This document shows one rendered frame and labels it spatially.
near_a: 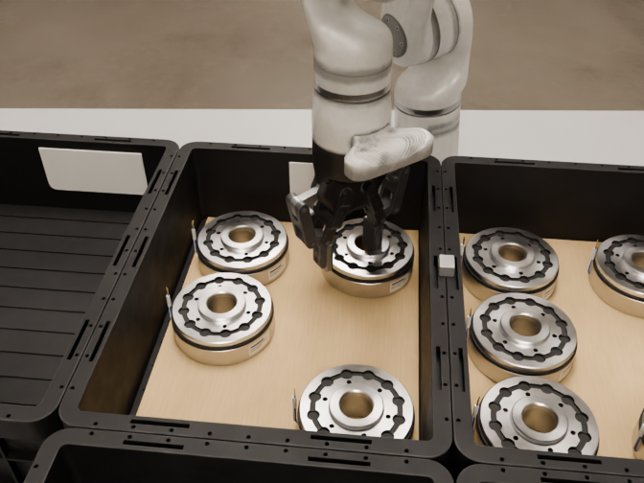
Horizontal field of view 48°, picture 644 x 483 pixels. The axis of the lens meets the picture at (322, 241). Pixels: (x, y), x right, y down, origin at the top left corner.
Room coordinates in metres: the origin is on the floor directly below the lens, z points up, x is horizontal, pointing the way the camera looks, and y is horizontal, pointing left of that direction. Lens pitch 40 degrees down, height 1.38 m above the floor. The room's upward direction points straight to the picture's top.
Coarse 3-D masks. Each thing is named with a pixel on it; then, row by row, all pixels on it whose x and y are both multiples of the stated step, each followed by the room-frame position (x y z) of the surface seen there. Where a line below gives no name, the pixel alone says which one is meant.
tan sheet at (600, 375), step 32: (576, 256) 0.63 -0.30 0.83; (576, 288) 0.57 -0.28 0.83; (576, 320) 0.52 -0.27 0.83; (608, 320) 0.52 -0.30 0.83; (640, 320) 0.52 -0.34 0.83; (576, 352) 0.48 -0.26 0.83; (608, 352) 0.48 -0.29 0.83; (640, 352) 0.48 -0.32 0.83; (480, 384) 0.44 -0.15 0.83; (576, 384) 0.44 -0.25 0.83; (608, 384) 0.44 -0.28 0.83; (640, 384) 0.44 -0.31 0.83; (608, 416) 0.40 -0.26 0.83; (608, 448) 0.37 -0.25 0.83
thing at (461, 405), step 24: (480, 168) 0.67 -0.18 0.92; (504, 168) 0.67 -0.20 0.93; (528, 168) 0.66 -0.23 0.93; (552, 168) 0.66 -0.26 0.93; (576, 168) 0.66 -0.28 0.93; (600, 168) 0.66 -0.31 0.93; (624, 168) 0.66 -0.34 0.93; (456, 216) 0.57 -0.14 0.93; (456, 240) 0.54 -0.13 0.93; (456, 288) 0.48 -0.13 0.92; (456, 312) 0.44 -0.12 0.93; (456, 336) 0.41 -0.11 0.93; (456, 360) 0.38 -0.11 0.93; (456, 384) 0.36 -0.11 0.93; (456, 408) 0.34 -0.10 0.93; (456, 432) 0.31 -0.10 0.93; (456, 456) 0.30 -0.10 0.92; (480, 456) 0.29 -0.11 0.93; (504, 456) 0.29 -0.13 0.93; (528, 456) 0.29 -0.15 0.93; (552, 456) 0.29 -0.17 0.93; (576, 456) 0.29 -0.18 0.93; (600, 456) 0.29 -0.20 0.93
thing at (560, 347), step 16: (480, 304) 0.52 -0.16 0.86; (496, 304) 0.52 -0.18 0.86; (512, 304) 0.52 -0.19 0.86; (528, 304) 0.52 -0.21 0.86; (544, 304) 0.52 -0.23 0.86; (480, 320) 0.49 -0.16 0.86; (496, 320) 0.49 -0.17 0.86; (560, 320) 0.50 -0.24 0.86; (480, 336) 0.47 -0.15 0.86; (496, 336) 0.47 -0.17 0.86; (560, 336) 0.47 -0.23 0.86; (576, 336) 0.47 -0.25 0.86; (496, 352) 0.45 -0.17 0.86; (512, 352) 0.45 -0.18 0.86; (528, 352) 0.45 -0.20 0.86; (544, 352) 0.45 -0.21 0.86; (560, 352) 0.45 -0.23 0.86; (528, 368) 0.43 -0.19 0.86; (544, 368) 0.43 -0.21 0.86
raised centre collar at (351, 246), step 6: (354, 234) 0.62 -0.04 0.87; (360, 234) 0.62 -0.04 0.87; (348, 240) 0.61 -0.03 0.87; (354, 240) 0.61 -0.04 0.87; (384, 240) 0.61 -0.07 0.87; (348, 246) 0.60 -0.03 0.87; (354, 246) 0.60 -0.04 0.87; (384, 246) 0.60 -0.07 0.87; (354, 252) 0.59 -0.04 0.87; (360, 252) 0.59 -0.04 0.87; (366, 252) 0.59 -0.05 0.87; (372, 252) 0.59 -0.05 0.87; (378, 252) 0.59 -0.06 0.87; (384, 252) 0.59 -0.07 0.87; (360, 258) 0.59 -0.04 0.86; (366, 258) 0.58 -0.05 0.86; (372, 258) 0.58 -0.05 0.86; (378, 258) 0.59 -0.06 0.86
